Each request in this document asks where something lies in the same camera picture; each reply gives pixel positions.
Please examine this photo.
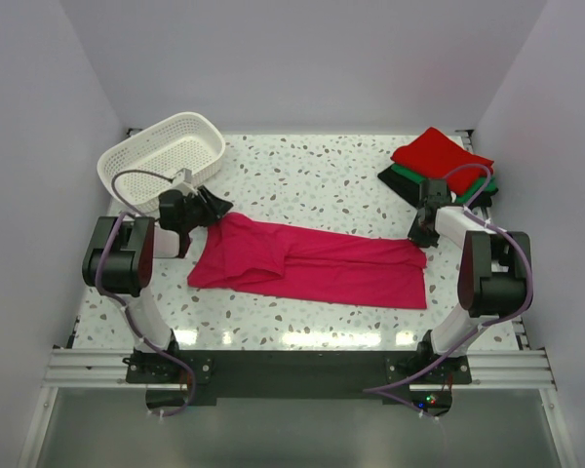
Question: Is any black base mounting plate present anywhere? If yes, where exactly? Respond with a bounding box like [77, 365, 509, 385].
[126, 348, 472, 409]

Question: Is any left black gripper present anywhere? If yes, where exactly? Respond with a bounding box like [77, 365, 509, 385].
[180, 185, 232, 233]

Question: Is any aluminium frame rail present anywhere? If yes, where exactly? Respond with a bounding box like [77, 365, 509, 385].
[43, 349, 556, 390]

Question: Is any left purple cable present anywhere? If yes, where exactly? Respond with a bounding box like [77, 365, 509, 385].
[95, 168, 199, 418]

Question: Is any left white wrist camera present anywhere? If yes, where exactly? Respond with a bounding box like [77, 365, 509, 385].
[171, 168, 195, 195]

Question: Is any folded green t-shirt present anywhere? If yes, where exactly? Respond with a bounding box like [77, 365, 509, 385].
[390, 163, 497, 206]

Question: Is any folded black t-shirt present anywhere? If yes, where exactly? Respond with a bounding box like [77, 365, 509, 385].
[377, 165, 498, 209]

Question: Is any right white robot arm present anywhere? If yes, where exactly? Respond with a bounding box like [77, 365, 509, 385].
[409, 179, 533, 383]

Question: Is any magenta pink t-shirt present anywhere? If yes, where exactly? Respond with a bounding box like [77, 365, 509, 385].
[187, 213, 427, 310]

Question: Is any white perforated plastic basket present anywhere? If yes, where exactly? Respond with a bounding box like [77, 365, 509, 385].
[97, 112, 225, 213]

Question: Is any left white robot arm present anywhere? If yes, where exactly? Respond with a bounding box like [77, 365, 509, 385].
[81, 185, 233, 382]

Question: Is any folded red t-shirt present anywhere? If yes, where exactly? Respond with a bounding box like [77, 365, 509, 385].
[391, 128, 493, 178]

